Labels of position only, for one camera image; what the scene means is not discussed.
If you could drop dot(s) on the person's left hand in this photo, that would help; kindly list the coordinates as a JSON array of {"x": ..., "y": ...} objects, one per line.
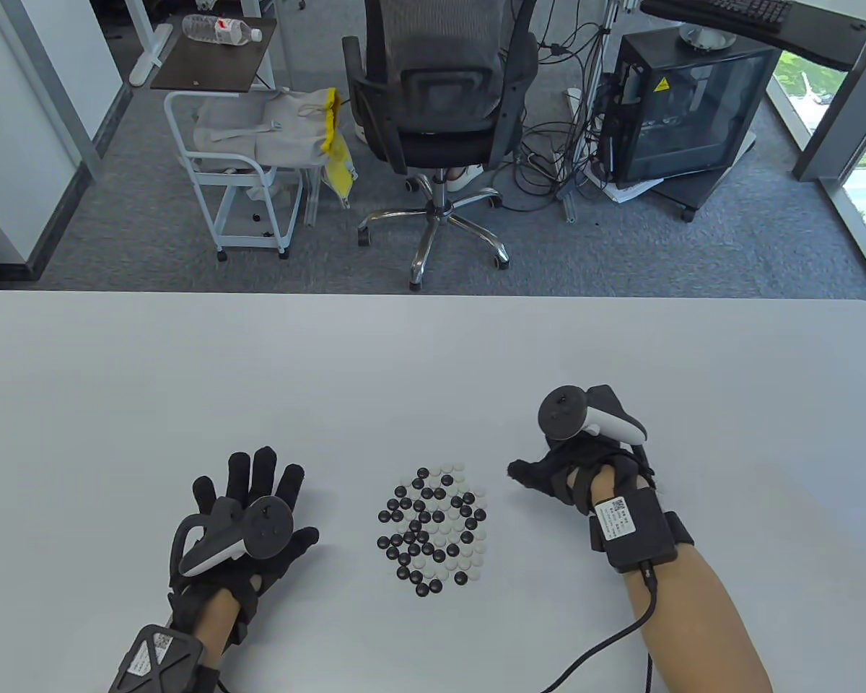
[{"x": 246, "y": 475}]

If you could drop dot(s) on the white bowl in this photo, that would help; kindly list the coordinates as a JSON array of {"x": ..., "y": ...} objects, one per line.
[{"x": 707, "y": 40}]

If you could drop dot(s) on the white papers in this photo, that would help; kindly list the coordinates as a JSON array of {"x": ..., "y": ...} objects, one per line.
[{"x": 628, "y": 191}]

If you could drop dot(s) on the white metal cart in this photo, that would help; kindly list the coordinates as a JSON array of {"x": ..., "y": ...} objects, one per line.
[{"x": 245, "y": 234}]

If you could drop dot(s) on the black framed wrist camera module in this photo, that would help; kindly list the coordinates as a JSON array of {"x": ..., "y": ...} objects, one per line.
[{"x": 150, "y": 657}]

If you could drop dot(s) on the yellow plastic bag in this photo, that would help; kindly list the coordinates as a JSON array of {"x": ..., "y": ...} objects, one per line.
[{"x": 339, "y": 170}]

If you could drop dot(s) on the black desk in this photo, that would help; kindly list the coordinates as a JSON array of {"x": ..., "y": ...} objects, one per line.
[{"x": 815, "y": 36}]

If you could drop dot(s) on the black boxed wrist camera module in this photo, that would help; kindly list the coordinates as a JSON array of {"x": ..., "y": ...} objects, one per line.
[{"x": 639, "y": 538}]

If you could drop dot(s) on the black rolling platform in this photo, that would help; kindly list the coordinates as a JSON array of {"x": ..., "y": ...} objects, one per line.
[{"x": 693, "y": 189}]

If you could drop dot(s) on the small brown side table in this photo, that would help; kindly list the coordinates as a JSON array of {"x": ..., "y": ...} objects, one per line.
[{"x": 209, "y": 68}]

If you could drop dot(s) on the black mesh office chair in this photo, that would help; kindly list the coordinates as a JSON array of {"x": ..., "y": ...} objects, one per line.
[{"x": 440, "y": 144}]

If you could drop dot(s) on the clear plastic water bottle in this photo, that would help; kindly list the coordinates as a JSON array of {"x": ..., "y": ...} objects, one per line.
[{"x": 216, "y": 29}]

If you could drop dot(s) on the pile of mixed go stones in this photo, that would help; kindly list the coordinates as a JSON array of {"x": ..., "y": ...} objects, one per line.
[{"x": 423, "y": 473}]

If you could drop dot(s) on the white desk leg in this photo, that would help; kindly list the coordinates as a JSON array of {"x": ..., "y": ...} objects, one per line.
[{"x": 151, "y": 58}]

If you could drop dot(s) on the grey fabric bag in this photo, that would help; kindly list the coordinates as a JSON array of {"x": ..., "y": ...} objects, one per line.
[{"x": 289, "y": 130}]

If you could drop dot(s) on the aluminium profile stand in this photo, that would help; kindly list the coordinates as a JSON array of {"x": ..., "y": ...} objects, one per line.
[{"x": 571, "y": 206}]

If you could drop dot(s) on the person's right hand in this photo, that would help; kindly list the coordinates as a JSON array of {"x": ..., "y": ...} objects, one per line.
[{"x": 548, "y": 473}]

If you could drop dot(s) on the black computer tower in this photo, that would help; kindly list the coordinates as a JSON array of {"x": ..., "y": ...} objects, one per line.
[{"x": 693, "y": 108}]

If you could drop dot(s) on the black keyboard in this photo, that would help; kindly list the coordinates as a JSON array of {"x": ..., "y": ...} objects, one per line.
[{"x": 754, "y": 11}]

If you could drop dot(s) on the person's right forearm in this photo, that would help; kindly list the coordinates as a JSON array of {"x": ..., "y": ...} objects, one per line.
[{"x": 700, "y": 621}]

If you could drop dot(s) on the black white hand controller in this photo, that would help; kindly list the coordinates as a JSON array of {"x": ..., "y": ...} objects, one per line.
[
  {"x": 267, "y": 527},
  {"x": 563, "y": 411}
]

